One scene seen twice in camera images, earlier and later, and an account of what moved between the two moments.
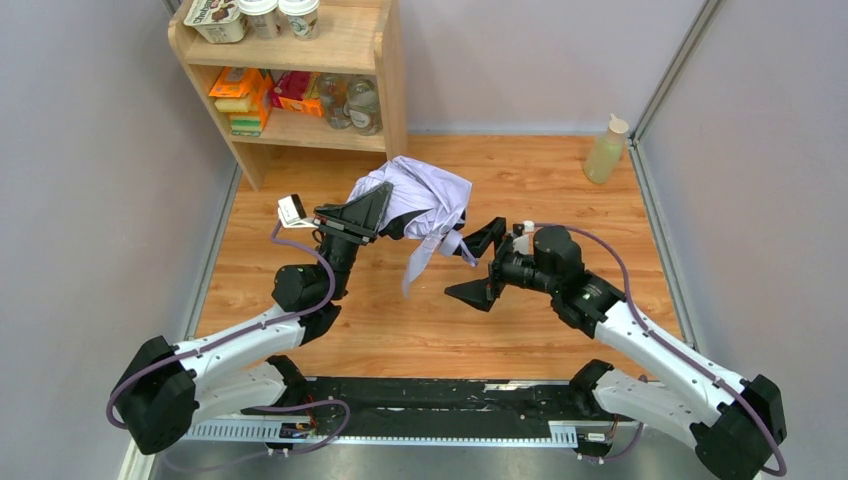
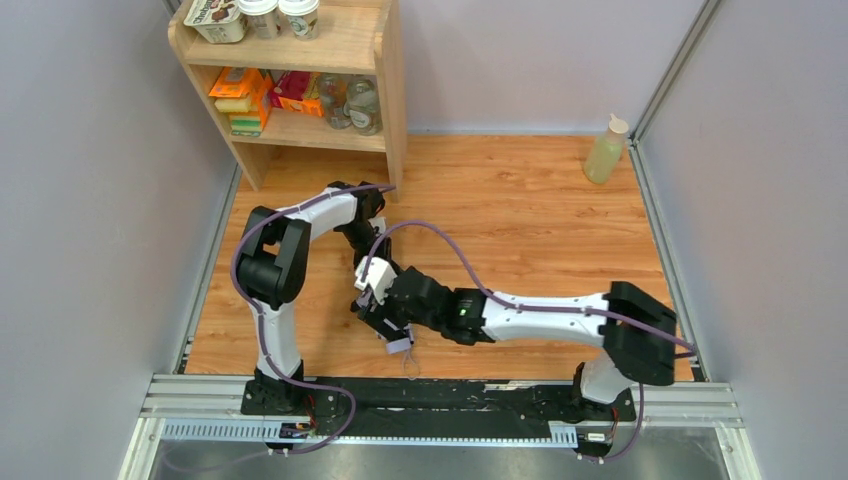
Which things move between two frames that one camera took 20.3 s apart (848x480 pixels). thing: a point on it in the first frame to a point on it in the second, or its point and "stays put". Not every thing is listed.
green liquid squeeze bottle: (607, 152) stays put
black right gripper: (496, 269) to (387, 317)
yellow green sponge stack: (243, 124) stays put
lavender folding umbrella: (416, 189) to (399, 346)
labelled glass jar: (364, 105) stays put
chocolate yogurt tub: (219, 21) stays put
